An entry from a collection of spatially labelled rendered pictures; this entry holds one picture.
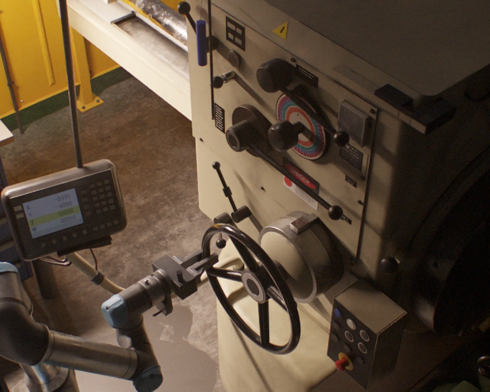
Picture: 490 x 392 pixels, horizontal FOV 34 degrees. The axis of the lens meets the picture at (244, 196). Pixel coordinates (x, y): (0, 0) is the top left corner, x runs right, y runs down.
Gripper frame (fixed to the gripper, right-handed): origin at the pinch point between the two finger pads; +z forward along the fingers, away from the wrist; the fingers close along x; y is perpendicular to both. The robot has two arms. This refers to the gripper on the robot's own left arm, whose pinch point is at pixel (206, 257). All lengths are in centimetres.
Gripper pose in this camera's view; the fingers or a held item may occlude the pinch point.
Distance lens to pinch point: 214.3
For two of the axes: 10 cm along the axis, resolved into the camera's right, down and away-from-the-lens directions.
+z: 7.7, -4.4, 4.7
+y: -0.9, -7.9, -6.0
